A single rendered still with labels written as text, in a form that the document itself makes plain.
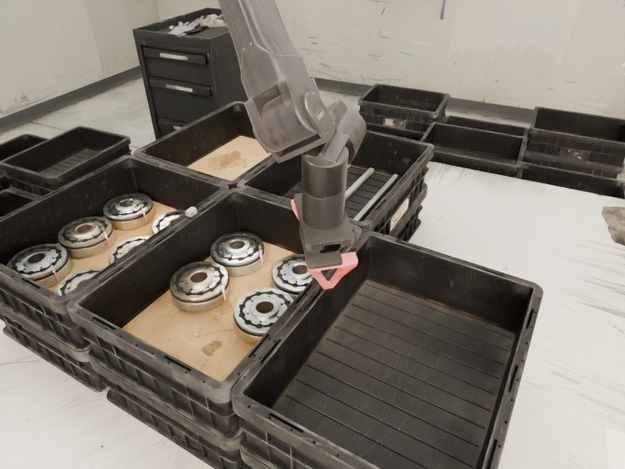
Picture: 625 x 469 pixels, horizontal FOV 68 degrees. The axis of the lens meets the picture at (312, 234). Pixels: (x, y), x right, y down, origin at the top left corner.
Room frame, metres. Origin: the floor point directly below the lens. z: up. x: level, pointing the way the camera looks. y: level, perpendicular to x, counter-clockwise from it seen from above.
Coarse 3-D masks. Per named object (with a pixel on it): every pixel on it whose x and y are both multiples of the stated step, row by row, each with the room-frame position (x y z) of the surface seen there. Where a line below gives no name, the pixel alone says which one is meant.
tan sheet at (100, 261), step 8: (160, 208) 0.90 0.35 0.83; (168, 208) 0.90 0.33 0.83; (160, 216) 0.87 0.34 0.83; (152, 224) 0.84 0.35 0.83; (120, 232) 0.81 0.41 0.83; (128, 232) 0.81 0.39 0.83; (136, 232) 0.81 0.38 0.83; (144, 232) 0.81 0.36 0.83; (152, 232) 0.81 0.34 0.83; (120, 240) 0.78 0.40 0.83; (112, 248) 0.75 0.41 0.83; (96, 256) 0.73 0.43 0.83; (104, 256) 0.73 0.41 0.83; (80, 264) 0.70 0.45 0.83; (88, 264) 0.70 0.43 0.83; (96, 264) 0.70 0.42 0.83; (104, 264) 0.70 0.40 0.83; (72, 272) 0.68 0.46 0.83; (48, 288) 0.63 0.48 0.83; (56, 288) 0.63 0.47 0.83
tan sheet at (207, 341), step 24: (264, 264) 0.70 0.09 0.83; (240, 288) 0.63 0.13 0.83; (144, 312) 0.57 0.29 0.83; (168, 312) 0.57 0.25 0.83; (216, 312) 0.57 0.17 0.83; (144, 336) 0.52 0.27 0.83; (168, 336) 0.52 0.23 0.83; (192, 336) 0.52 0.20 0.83; (216, 336) 0.52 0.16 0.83; (192, 360) 0.47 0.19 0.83; (216, 360) 0.47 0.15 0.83; (240, 360) 0.47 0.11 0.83
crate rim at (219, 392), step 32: (224, 192) 0.81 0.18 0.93; (352, 224) 0.69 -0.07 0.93; (96, 288) 0.52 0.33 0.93; (96, 320) 0.46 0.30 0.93; (288, 320) 0.46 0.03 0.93; (128, 352) 0.42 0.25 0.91; (160, 352) 0.40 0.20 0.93; (256, 352) 0.40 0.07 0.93; (192, 384) 0.36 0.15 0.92; (224, 384) 0.35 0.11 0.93
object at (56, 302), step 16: (144, 160) 0.94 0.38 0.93; (192, 176) 0.87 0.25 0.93; (64, 192) 0.82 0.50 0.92; (0, 224) 0.70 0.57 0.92; (176, 224) 0.69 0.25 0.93; (128, 256) 0.60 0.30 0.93; (0, 272) 0.56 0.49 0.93; (16, 272) 0.56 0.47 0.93; (16, 288) 0.54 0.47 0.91; (32, 288) 0.52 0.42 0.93; (80, 288) 0.52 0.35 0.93; (48, 304) 0.50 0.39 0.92; (64, 304) 0.49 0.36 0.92
